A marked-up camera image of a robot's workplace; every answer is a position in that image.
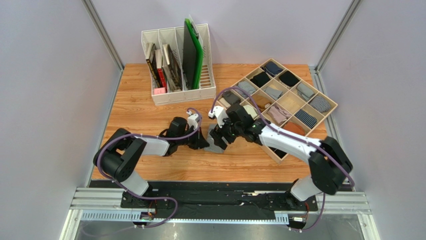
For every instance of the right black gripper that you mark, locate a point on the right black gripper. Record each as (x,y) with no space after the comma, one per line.
(220,133)

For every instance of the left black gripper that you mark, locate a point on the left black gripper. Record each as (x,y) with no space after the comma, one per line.
(200,142)

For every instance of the grey white underwear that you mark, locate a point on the grey white underwear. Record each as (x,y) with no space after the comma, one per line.
(212,147)

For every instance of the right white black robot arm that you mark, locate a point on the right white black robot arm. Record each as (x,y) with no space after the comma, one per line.
(328,164)

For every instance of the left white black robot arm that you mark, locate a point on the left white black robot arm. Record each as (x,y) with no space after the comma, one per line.
(118,157)

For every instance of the dark grey rolled cloth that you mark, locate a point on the dark grey rolled cloth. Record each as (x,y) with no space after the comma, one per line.
(229,98)

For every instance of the pale green rolled cloth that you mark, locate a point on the pale green rolled cloth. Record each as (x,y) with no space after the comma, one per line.
(251,111)

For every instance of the brown rolled cloth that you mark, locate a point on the brown rolled cloth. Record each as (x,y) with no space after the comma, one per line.
(261,102)

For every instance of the striped grey rolled cloth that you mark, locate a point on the striped grey rolled cloth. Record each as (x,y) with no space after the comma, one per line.
(247,87)

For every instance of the pink rolled cloth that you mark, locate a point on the pink rolled cloth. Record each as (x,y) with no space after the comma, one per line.
(279,114)

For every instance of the black rolled cloth bottom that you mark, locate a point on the black rolled cloth bottom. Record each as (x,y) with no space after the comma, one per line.
(281,154)

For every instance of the black rolled cloth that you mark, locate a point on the black rolled cloth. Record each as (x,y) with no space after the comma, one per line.
(281,154)
(260,79)
(288,79)

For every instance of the black rolled cloth top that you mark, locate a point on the black rolled cloth top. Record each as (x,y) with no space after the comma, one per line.
(260,79)

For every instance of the wooden compartment organizer box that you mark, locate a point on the wooden compartment organizer box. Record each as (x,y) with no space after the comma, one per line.
(290,101)

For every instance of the grey folded cloth centre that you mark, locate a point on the grey folded cloth centre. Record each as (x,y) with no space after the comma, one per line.
(273,93)

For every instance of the rust orange rolled cloth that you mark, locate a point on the rust orange rolled cloth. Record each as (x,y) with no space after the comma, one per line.
(294,128)

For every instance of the dark patterned book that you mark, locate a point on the dark patterned book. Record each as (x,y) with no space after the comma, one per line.
(171,69)

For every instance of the white file organizer rack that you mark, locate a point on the white file organizer rack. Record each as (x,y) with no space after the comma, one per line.
(174,37)

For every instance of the green black clipboard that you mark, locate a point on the green black clipboard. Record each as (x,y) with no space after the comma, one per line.
(193,54)

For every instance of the black rolled cloth right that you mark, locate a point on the black rolled cloth right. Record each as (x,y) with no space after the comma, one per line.
(288,79)

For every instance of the black book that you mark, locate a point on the black book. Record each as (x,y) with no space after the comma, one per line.
(150,57)

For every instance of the navy striped rolled cloth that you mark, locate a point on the navy striped rolled cloth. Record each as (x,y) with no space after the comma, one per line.
(307,119)

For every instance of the grey rolled cloth right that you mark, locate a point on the grey rolled cloth right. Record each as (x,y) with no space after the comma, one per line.
(304,91)

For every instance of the red book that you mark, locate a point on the red book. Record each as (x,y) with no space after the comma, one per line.
(160,71)

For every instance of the grey striped cloth far right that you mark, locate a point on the grey striped cloth far right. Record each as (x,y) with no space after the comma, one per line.
(320,104)

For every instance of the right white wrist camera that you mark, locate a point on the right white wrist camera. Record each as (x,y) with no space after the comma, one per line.
(219,114)

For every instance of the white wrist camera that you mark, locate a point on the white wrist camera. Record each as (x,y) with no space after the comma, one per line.
(193,120)
(219,114)

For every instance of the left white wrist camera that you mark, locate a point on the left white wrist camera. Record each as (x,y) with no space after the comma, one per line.
(193,120)

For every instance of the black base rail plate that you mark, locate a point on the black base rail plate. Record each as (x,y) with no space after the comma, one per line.
(217,201)

